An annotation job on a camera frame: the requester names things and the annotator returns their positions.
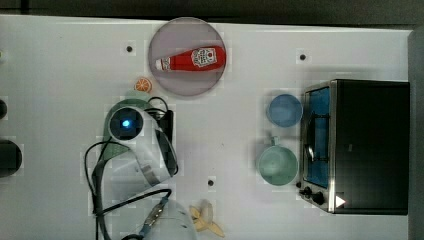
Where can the red ketchup bottle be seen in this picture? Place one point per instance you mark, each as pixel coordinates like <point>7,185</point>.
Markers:
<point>201,59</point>

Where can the blue cup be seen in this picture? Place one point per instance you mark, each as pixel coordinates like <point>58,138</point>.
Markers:
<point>284,111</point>

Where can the orange slice toy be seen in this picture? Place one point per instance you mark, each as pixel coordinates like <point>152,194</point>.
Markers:
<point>143,85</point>

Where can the green mug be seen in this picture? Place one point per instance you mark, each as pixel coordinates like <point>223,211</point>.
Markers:
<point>277,165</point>

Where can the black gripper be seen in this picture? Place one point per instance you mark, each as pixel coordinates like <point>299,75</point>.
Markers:
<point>162,123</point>

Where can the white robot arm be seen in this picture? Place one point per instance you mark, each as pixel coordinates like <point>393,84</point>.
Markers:
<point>139,159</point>

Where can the peeled banana toy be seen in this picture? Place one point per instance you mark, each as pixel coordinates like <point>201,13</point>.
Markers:
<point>203,218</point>

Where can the grey round plate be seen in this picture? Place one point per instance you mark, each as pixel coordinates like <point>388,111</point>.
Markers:
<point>177,36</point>

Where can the toaster oven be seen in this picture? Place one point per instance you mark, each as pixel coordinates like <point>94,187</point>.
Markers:
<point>355,143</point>

